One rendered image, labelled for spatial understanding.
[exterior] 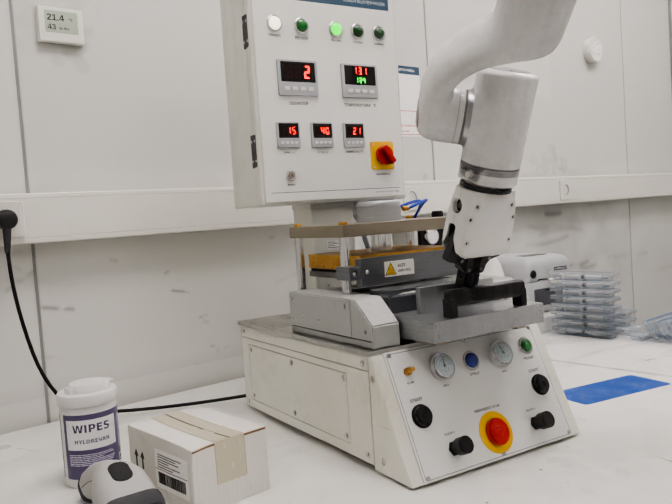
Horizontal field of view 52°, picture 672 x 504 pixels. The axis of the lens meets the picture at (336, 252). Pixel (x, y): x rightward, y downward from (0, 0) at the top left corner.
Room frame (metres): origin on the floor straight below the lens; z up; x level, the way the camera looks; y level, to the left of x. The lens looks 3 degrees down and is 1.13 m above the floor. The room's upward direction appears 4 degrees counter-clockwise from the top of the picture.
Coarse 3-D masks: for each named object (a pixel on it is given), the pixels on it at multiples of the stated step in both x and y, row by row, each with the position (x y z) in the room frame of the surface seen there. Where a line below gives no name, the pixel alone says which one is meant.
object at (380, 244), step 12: (372, 240) 1.21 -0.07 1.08; (384, 240) 1.21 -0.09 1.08; (336, 252) 1.24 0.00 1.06; (360, 252) 1.19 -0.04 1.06; (372, 252) 1.16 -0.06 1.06; (384, 252) 1.14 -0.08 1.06; (396, 252) 1.14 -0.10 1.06; (408, 252) 1.15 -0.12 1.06; (312, 264) 1.23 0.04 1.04; (324, 264) 1.19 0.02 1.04; (336, 264) 1.16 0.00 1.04; (324, 276) 1.20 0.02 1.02
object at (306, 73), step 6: (288, 66) 1.28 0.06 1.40; (294, 66) 1.28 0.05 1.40; (300, 66) 1.29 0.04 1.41; (306, 66) 1.30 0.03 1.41; (288, 72) 1.28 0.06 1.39; (294, 72) 1.28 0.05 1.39; (300, 72) 1.29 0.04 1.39; (306, 72) 1.30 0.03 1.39; (288, 78) 1.28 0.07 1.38; (294, 78) 1.28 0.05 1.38; (300, 78) 1.29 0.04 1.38; (306, 78) 1.30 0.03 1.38
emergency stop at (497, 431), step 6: (492, 420) 1.00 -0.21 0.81; (498, 420) 1.00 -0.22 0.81; (486, 426) 0.99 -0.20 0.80; (492, 426) 0.99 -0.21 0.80; (498, 426) 1.00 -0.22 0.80; (504, 426) 1.00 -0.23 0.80; (486, 432) 0.99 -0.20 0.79; (492, 432) 0.99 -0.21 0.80; (498, 432) 0.99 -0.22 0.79; (504, 432) 1.00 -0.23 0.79; (492, 438) 0.98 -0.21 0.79; (498, 438) 0.99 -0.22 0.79; (504, 438) 0.99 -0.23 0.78; (498, 444) 0.98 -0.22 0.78
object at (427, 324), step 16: (416, 288) 1.02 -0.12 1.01; (432, 288) 1.03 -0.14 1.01; (448, 288) 1.05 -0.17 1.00; (432, 304) 1.03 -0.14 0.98; (480, 304) 1.08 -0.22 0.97; (496, 304) 1.07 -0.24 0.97; (512, 304) 1.06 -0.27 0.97; (528, 304) 1.04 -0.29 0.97; (400, 320) 1.00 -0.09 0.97; (416, 320) 0.97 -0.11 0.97; (432, 320) 0.96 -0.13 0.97; (448, 320) 0.95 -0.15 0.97; (464, 320) 0.97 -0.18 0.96; (480, 320) 0.98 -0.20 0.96; (496, 320) 1.00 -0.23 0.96; (512, 320) 1.02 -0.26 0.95; (528, 320) 1.04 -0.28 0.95; (400, 336) 1.00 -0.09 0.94; (416, 336) 0.97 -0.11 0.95; (432, 336) 0.94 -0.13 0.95; (448, 336) 0.95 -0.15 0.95; (464, 336) 0.97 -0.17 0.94
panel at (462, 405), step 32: (416, 352) 1.00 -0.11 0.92; (448, 352) 1.03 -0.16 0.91; (480, 352) 1.06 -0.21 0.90; (416, 384) 0.98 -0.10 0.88; (448, 384) 1.00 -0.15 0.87; (480, 384) 1.03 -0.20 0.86; (512, 384) 1.06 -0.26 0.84; (448, 416) 0.98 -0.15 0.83; (480, 416) 1.00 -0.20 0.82; (512, 416) 1.03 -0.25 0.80; (416, 448) 0.93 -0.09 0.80; (448, 448) 0.95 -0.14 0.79; (480, 448) 0.98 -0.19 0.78; (512, 448) 1.00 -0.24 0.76
